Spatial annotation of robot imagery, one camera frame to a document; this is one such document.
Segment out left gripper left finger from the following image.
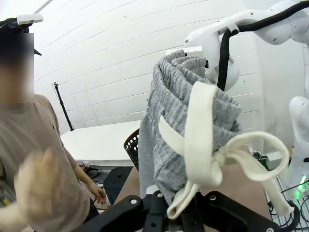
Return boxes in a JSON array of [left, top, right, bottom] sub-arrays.
[[78, 190, 169, 232]]

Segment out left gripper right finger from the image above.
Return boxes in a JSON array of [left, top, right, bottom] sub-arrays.
[[180, 190, 282, 232]]

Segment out person's left forearm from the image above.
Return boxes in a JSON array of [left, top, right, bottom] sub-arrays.
[[72, 159, 98, 192]]

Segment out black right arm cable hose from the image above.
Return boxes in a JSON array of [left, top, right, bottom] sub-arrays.
[[216, 0, 309, 92]]

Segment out black perforated plastic basket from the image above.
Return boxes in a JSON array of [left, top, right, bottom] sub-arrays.
[[123, 128, 140, 171]]

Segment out person in beige sweater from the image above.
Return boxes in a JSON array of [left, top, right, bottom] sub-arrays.
[[0, 94, 99, 232]]

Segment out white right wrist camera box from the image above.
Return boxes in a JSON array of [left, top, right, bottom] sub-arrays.
[[165, 46, 203, 58]]

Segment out black flat stand base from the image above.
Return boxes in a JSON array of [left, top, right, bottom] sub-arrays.
[[103, 166, 135, 206]]

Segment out white side table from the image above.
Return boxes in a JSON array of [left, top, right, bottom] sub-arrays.
[[59, 119, 143, 162]]

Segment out black cable bundle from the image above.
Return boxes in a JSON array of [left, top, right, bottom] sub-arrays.
[[267, 178, 309, 229]]

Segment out black cap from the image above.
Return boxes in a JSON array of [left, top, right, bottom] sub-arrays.
[[0, 17, 42, 56]]

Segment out person's left hand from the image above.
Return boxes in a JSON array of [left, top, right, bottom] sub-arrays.
[[89, 183, 107, 205]]

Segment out black tripod pole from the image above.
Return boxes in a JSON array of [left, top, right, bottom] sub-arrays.
[[52, 81, 75, 132]]

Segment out person's right hand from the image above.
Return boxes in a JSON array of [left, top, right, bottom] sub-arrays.
[[14, 146, 61, 218]]

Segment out white cap-mounted camera box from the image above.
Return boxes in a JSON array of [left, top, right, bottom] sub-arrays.
[[17, 14, 44, 26]]

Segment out grey training pants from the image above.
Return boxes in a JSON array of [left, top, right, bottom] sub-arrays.
[[139, 49, 295, 221]]

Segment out white box device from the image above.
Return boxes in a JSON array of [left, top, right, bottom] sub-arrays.
[[265, 152, 283, 170]]

